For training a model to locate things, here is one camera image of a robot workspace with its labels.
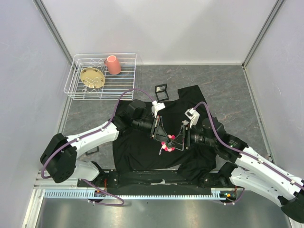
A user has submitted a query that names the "white wire dish rack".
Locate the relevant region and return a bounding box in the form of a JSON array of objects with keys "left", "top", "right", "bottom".
[{"left": 64, "top": 53, "right": 137, "bottom": 100}]

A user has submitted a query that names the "pink white flower brooch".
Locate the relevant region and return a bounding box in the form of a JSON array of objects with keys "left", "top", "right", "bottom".
[{"left": 159, "top": 135, "right": 175, "bottom": 156}]

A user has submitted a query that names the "yellow plate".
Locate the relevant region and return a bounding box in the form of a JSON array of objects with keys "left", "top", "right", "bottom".
[{"left": 80, "top": 67, "right": 105, "bottom": 89}]

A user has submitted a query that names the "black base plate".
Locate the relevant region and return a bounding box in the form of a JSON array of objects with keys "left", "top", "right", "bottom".
[{"left": 90, "top": 170, "right": 235, "bottom": 189}]

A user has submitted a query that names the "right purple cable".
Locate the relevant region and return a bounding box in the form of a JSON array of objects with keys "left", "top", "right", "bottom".
[{"left": 193, "top": 101, "right": 304, "bottom": 206}]

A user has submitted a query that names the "black open jewelry box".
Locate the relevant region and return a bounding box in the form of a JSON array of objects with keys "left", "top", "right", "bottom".
[{"left": 155, "top": 84, "right": 169, "bottom": 103}]

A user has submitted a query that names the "pink cup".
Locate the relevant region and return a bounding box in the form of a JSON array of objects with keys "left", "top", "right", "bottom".
[{"left": 104, "top": 55, "right": 121, "bottom": 75}]

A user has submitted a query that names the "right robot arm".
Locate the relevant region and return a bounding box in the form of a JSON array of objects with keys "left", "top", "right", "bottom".
[{"left": 166, "top": 117, "right": 304, "bottom": 223}]

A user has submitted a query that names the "black t-shirt garment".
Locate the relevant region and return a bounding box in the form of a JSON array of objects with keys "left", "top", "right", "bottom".
[{"left": 113, "top": 85, "right": 217, "bottom": 181}]

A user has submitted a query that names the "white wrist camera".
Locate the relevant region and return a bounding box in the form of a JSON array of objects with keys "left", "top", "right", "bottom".
[
  {"left": 152, "top": 101, "right": 165, "bottom": 117},
  {"left": 185, "top": 108, "right": 200, "bottom": 128}
]

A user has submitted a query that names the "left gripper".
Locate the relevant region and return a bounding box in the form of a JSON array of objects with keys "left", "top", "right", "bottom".
[{"left": 132, "top": 115, "right": 170, "bottom": 143}]

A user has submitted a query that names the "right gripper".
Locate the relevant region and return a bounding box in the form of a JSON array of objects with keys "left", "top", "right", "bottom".
[{"left": 167, "top": 123, "right": 217, "bottom": 151}]

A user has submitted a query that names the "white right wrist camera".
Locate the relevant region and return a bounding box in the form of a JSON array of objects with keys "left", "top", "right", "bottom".
[{"left": 185, "top": 108, "right": 200, "bottom": 128}]

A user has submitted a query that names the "grey cable duct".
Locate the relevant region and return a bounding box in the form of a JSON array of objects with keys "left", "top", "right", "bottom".
[{"left": 44, "top": 189, "right": 226, "bottom": 200}]

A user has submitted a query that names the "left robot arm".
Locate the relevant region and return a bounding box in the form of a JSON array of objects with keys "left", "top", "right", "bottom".
[{"left": 40, "top": 100, "right": 165, "bottom": 187}]

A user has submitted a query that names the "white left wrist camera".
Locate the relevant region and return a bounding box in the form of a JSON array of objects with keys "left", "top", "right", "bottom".
[{"left": 152, "top": 101, "right": 165, "bottom": 117}]

